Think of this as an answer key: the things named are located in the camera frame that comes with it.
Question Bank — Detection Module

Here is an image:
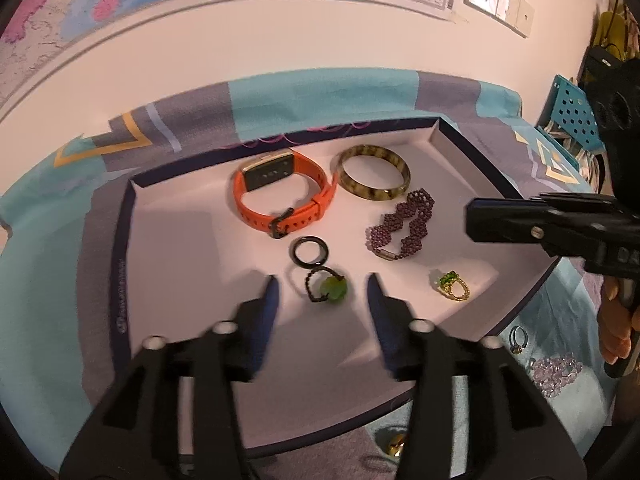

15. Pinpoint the green bead black ring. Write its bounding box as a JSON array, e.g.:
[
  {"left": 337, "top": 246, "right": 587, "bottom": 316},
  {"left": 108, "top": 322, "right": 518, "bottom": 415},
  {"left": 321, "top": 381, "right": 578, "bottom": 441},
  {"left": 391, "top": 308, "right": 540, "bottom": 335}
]
[{"left": 306, "top": 267, "right": 349, "bottom": 306}]

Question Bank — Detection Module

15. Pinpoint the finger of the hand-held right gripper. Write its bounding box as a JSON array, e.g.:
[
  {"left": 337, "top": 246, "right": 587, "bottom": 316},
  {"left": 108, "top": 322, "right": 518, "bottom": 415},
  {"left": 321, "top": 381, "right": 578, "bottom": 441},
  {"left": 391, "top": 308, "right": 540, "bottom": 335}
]
[
  {"left": 465, "top": 201, "right": 626, "bottom": 275},
  {"left": 471, "top": 192, "right": 621, "bottom": 212}
]

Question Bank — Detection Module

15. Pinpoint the plain black ring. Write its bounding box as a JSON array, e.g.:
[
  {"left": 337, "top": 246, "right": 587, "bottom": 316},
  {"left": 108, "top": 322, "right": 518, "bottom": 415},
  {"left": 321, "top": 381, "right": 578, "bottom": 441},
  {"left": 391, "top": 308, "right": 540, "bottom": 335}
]
[{"left": 290, "top": 236, "right": 328, "bottom": 267}]

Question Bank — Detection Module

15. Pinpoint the yellow bag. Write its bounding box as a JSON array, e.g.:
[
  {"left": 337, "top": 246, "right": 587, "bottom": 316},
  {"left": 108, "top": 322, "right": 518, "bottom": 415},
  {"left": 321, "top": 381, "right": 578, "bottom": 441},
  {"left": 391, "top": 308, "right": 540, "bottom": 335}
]
[{"left": 594, "top": 0, "right": 640, "bottom": 63}]

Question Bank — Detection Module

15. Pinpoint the olive mottled bangle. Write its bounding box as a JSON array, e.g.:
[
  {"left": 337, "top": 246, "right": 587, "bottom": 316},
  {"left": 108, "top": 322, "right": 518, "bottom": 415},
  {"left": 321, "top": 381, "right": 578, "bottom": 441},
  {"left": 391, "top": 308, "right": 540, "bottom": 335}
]
[{"left": 334, "top": 145, "right": 412, "bottom": 203}]

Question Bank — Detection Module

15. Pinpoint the gold yellow ring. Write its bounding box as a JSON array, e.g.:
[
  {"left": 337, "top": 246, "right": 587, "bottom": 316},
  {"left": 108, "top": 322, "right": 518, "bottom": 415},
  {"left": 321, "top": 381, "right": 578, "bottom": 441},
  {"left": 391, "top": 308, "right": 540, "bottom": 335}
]
[{"left": 375, "top": 427, "right": 408, "bottom": 461}]

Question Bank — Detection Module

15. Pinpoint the gold ring with green stones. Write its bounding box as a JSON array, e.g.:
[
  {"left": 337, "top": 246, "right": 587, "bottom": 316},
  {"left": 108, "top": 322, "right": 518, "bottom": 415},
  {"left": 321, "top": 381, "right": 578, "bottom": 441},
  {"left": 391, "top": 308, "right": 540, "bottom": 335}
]
[{"left": 430, "top": 270, "right": 471, "bottom": 302}]

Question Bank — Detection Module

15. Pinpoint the white tray with dark rim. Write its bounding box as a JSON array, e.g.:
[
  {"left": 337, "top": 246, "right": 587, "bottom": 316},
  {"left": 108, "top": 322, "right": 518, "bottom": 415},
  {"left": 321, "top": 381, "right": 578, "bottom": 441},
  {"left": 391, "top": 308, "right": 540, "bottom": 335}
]
[{"left": 107, "top": 116, "right": 563, "bottom": 458}]

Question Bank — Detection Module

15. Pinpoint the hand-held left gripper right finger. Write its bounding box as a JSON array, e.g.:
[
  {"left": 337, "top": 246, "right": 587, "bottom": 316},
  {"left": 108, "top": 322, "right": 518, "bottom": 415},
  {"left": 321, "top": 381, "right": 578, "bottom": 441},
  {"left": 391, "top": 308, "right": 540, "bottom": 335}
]
[{"left": 367, "top": 272, "right": 586, "bottom": 480}]

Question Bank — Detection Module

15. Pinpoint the silver ring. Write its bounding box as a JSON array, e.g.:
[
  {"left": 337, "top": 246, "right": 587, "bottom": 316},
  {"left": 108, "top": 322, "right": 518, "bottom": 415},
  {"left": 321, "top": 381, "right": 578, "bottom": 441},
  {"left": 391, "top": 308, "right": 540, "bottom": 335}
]
[{"left": 507, "top": 326, "right": 530, "bottom": 356}]

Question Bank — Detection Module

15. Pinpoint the blue perforated basket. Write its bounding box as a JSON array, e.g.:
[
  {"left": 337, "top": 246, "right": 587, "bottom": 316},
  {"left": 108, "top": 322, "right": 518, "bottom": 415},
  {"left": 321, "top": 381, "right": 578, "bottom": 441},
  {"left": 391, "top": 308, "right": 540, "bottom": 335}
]
[{"left": 547, "top": 74, "right": 601, "bottom": 153}]

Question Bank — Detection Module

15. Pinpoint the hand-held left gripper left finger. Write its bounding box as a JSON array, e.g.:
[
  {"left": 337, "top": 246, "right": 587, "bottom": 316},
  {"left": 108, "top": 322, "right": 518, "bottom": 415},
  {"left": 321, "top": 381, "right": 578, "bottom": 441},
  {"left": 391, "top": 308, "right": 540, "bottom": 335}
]
[{"left": 59, "top": 274, "right": 281, "bottom": 480}]

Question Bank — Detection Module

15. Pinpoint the person's right hand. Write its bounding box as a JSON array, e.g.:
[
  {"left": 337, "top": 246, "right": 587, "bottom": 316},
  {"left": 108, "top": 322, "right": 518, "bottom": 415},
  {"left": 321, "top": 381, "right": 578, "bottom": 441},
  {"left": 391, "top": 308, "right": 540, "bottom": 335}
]
[{"left": 599, "top": 275, "right": 638, "bottom": 366}]

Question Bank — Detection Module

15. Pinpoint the clear crystal bead bracelet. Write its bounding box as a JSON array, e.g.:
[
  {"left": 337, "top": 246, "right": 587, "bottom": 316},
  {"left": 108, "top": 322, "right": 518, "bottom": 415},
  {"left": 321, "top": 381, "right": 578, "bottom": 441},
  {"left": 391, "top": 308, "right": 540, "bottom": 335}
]
[{"left": 527, "top": 352, "right": 583, "bottom": 401}]

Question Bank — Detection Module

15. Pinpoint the orange smart watch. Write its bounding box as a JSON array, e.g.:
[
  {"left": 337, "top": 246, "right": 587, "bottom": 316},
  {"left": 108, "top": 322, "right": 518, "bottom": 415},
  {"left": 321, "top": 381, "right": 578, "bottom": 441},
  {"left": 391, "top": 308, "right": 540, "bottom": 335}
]
[{"left": 233, "top": 150, "right": 337, "bottom": 238}]

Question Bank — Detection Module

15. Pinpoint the teal grey patterned blanket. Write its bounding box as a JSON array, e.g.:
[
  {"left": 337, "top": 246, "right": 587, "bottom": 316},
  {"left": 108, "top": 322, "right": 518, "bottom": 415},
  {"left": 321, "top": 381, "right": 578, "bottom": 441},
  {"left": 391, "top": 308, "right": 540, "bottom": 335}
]
[{"left": 0, "top": 67, "right": 616, "bottom": 480}]

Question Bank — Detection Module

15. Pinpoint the purple beaded bracelet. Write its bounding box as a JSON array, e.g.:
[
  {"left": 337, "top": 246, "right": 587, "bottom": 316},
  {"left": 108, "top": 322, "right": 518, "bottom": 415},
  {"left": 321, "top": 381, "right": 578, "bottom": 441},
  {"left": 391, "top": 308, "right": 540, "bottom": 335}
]
[{"left": 366, "top": 187, "right": 435, "bottom": 262}]

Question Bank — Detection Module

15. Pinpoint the black bag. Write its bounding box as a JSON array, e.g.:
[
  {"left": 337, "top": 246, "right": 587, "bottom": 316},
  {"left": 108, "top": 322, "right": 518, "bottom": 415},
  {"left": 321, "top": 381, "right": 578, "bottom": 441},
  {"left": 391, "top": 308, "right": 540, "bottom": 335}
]
[{"left": 581, "top": 45, "right": 622, "bottom": 92}]

